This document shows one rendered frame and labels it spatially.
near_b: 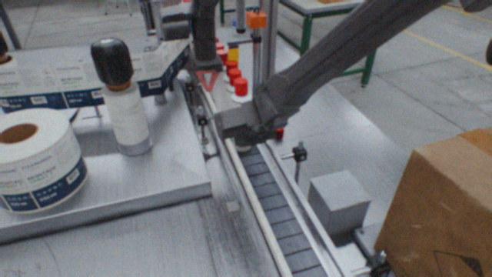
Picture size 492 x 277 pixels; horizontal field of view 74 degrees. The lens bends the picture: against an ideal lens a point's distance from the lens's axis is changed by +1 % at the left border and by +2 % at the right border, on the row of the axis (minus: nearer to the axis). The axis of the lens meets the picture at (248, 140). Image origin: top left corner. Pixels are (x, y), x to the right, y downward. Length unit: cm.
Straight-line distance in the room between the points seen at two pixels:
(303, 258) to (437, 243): 23
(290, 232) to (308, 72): 35
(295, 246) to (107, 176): 49
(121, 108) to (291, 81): 46
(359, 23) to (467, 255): 36
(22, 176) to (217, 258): 43
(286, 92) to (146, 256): 45
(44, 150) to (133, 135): 21
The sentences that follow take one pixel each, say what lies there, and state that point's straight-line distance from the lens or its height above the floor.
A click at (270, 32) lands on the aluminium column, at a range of 100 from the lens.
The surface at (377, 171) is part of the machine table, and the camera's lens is 97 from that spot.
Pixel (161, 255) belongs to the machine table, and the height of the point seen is 83.
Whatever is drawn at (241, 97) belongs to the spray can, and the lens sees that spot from 79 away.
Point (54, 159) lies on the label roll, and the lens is 80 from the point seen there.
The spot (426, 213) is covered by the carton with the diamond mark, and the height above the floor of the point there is 103.
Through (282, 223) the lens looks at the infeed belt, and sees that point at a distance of 72.
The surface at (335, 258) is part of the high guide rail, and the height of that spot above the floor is 96.
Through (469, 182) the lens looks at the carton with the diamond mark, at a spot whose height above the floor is 112.
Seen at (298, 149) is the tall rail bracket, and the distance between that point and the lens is 76.
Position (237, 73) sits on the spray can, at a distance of 82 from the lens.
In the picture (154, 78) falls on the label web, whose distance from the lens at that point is 107.
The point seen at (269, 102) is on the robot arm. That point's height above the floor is 114.
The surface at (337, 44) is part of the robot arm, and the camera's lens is 46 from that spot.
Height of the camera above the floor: 145
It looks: 38 degrees down
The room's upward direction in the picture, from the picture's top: straight up
